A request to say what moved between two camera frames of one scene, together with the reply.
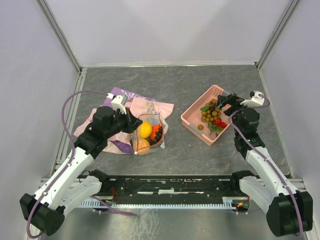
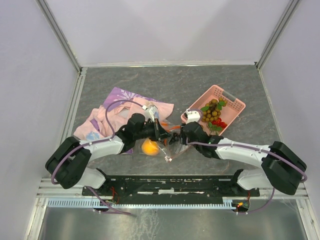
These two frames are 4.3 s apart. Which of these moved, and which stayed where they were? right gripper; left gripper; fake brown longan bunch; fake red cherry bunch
Moved: right gripper; left gripper
Stayed: fake red cherry bunch; fake brown longan bunch
